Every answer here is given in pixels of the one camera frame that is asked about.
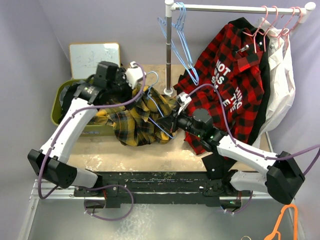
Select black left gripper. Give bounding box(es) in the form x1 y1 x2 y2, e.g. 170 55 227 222
107 68 144 110

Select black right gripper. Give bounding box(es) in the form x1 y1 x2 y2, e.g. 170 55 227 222
157 105 203 139

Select light blue wire hanger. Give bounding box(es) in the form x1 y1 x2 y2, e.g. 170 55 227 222
146 71 176 139

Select yellow plaid flannel shirt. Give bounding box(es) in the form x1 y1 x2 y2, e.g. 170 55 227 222
89 85 177 147

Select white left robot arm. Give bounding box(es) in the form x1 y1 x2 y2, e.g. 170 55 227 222
27 61 143 196

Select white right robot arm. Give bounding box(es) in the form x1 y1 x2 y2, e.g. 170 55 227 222
168 108 305 205

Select blue hanger on rack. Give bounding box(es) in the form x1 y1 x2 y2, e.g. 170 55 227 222
171 2 200 86
156 16 198 83

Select red black plaid shirt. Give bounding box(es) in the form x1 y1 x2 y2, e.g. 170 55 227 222
172 22 265 157

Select white shirt on rack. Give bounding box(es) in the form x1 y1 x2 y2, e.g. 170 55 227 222
255 17 296 138

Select pink hanger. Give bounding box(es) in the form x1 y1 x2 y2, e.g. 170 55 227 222
242 5 269 53
262 5 280 51
277 6 296 44
287 6 303 37

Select orange plastic hanger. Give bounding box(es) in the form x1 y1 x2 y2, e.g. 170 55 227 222
263 203 300 240

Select grey cloth in bin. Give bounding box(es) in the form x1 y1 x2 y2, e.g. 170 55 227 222
59 82 79 106

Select black cloth in bin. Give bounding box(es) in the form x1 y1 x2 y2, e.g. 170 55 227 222
58 83 81 124

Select olive green plastic bin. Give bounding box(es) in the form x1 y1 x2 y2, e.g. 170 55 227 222
51 79 114 137

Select metal clothes rack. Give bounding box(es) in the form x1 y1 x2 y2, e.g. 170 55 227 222
159 0 317 97

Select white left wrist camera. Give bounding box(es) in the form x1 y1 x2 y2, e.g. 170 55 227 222
125 61 146 89

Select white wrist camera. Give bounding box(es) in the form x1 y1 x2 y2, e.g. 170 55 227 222
125 61 146 89
176 92 192 115

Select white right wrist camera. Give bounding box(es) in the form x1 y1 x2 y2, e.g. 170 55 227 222
176 92 192 115

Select small whiteboard yellow frame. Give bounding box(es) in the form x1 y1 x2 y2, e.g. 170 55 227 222
68 42 121 80

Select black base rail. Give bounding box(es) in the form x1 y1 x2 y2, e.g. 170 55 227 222
74 171 251 212

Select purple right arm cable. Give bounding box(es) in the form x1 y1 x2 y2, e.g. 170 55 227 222
186 83 320 216

